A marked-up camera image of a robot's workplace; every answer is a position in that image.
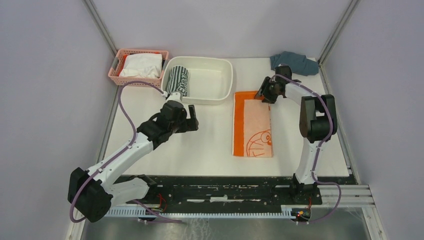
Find pink plastic basket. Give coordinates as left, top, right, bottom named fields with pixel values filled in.
left=108, top=48, right=169, bottom=88

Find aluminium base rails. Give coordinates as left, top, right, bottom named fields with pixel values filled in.
left=75, top=184, right=376, bottom=209

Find green white striped towel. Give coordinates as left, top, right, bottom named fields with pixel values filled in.
left=165, top=65, right=189, bottom=97

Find white plastic tub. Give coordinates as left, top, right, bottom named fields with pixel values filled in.
left=160, top=56, right=234, bottom=105

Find orange and cream cloth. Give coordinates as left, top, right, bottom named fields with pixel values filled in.
left=232, top=91, right=274, bottom=158

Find blue-grey folded cloth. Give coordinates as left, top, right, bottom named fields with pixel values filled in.
left=269, top=51, right=319, bottom=76

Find aluminium frame post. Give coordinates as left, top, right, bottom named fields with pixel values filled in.
left=82, top=0, right=118, bottom=56
left=317, top=0, right=361, bottom=93

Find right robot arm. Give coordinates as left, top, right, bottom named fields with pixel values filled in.
left=254, top=64, right=338, bottom=185

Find aluminium frame post left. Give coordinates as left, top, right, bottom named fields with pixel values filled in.
left=82, top=0, right=118, bottom=56

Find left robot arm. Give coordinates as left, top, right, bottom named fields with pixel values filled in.
left=67, top=92, right=199, bottom=223

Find white slotted cable duct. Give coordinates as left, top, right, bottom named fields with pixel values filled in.
left=104, top=205, right=295, bottom=220

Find aluminium frame post right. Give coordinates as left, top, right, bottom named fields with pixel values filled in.
left=317, top=0, right=361, bottom=93

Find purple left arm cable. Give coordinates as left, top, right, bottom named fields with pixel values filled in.
left=69, top=80, right=186, bottom=224

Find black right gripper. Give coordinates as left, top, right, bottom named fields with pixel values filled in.
left=254, top=76, right=280, bottom=105

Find white cloth in basket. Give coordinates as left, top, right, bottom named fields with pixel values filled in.
left=118, top=53, right=163, bottom=79

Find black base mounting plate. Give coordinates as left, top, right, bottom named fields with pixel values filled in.
left=139, top=175, right=323, bottom=214

